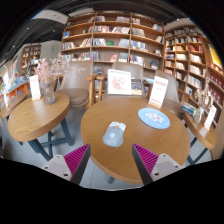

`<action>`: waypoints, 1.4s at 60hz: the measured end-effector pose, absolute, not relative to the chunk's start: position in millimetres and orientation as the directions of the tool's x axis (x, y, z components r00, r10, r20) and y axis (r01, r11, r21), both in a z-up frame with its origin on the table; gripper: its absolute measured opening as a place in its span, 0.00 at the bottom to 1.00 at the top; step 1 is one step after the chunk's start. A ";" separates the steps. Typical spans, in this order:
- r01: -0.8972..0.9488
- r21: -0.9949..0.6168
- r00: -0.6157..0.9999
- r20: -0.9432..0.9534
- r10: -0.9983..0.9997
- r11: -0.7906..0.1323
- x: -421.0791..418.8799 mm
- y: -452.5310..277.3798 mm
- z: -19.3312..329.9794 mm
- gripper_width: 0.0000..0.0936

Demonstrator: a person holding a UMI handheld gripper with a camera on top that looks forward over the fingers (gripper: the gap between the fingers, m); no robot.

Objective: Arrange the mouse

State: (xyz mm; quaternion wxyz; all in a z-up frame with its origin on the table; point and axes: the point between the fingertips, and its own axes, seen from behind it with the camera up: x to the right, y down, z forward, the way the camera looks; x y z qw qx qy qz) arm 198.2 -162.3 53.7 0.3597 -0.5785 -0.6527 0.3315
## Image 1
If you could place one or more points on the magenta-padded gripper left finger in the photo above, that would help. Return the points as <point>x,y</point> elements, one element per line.
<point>75,160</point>

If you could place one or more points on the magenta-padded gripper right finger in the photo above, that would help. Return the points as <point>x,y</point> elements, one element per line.
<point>148,160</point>

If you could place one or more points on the grey computer mouse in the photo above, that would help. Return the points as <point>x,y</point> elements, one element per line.
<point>113,136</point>

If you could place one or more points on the round blue mouse pad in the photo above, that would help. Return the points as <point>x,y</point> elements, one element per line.
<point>154,118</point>

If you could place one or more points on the round wooden side table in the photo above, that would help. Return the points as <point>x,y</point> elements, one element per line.
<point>10,105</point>
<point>33,116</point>
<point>200,131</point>

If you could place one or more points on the stack of books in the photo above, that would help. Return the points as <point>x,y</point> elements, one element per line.
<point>188,109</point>

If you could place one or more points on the white table sign red print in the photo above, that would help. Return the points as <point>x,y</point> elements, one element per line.
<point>158,91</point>

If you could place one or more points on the brown leather armchair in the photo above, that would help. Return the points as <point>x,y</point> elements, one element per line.
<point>173,93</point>
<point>136,70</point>
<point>76,83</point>

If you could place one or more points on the dark book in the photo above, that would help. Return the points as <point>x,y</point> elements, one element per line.
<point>136,87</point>

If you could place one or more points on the small white table sign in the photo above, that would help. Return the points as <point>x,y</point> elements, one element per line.
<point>210,117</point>
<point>35,87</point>

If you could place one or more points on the light blue book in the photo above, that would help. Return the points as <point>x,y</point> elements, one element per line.
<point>148,80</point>

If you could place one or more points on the white framed floral picture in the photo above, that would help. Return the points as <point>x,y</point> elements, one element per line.
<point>119,82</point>

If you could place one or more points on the low orange book display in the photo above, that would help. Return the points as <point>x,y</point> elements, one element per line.
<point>15,83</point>

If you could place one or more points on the curved wooden bookshelf unit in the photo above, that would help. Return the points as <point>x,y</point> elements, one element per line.
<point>195,63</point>

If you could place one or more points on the distant wooden bookshelf unit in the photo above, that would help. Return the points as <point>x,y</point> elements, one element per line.
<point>31,56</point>

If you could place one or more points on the wide wooden bookshelf unit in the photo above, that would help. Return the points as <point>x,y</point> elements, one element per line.
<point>113,36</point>

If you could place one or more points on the white hanging ceiling panel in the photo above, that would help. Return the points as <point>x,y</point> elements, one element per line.
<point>50,16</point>

